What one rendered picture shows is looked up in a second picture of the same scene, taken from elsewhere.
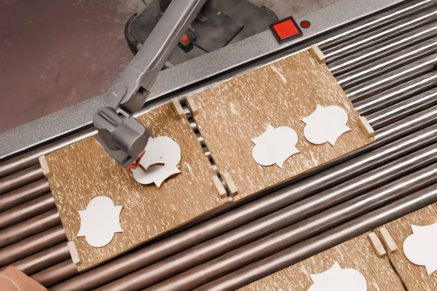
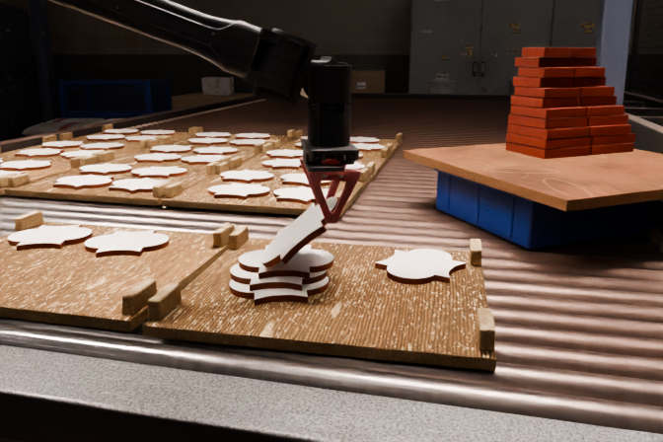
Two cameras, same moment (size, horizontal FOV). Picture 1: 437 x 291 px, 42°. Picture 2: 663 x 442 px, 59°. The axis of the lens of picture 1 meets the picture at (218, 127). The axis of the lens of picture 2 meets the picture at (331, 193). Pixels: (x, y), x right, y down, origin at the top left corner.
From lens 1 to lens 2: 1.82 m
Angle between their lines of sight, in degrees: 104
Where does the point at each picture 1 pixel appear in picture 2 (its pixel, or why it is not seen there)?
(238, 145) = (160, 258)
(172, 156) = (256, 256)
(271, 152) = (141, 238)
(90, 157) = (383, 322)
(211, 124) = not seen: hidden behind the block
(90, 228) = (440, 261)
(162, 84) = (118, 377)
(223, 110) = (111, 286)
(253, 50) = not seen: outside the picture
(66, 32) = not seen: outside the picture
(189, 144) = (212, 279)
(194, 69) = (30, 369)
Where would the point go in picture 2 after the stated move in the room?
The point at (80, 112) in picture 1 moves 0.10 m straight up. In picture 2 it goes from (344, 419) to (344, 322)
